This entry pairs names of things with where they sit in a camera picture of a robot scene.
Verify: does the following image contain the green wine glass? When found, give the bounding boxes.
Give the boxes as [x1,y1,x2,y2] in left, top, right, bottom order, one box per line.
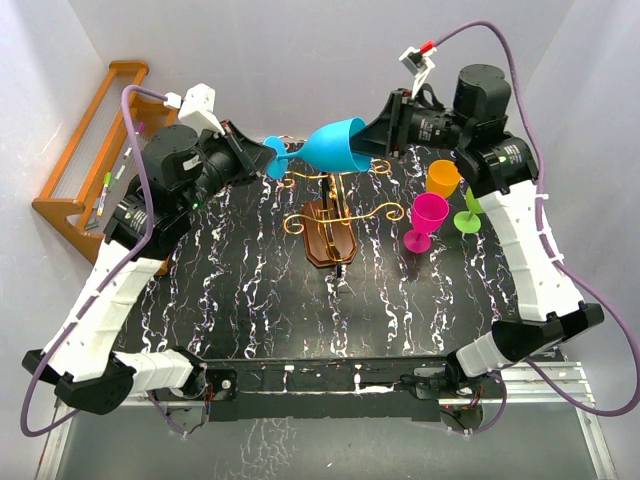
[453,187,484,234]

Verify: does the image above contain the gold wire wine glass rack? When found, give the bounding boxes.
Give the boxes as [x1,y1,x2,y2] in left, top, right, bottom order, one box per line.
[277,169,405,277]

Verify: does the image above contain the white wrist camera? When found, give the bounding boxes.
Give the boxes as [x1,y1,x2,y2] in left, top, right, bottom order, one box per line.
[399,40,437,100]
[163,83,225,135]

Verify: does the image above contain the pink wine glass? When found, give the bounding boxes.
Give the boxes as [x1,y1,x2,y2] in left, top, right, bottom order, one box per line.
[403,192,449,254]

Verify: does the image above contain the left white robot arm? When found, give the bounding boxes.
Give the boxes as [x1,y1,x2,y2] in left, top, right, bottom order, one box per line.
[23,121,276,415]

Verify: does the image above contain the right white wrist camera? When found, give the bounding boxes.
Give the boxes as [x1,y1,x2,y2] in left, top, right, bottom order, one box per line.
[399,40,437,100]

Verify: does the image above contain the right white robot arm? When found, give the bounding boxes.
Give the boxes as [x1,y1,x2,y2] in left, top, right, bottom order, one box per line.
[350,64,604,397]

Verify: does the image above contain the orange tipped marker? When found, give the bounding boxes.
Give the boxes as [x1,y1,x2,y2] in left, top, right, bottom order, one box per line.
[96,183,110,217]

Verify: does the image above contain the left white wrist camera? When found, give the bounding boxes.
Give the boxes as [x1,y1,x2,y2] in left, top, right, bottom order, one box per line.
[163,83,225,135]

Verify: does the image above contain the pink capped marker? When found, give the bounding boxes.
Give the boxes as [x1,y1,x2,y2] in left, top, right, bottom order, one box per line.
[122,121,145,160]

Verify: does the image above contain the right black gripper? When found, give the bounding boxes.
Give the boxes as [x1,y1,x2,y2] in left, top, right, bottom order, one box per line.
[341,89,471,162]

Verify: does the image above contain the blue wine glass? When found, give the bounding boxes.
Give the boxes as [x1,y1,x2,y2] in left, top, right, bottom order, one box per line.
[263,117,372,180]

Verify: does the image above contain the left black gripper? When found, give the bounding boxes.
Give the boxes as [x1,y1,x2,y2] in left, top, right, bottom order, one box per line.
[179,119,278,216]

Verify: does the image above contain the orange wooden rack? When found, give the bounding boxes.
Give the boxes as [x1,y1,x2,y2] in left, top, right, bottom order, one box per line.
[32,60,149,263]

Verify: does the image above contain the orange wine glass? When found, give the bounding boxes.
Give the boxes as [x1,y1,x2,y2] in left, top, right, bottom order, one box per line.
[426,159,461,199]

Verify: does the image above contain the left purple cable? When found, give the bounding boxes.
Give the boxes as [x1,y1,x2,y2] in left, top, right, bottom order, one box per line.
[19,84,201,440]

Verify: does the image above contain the green capped marker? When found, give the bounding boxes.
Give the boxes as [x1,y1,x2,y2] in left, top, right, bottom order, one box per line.
[103,165,126,190]

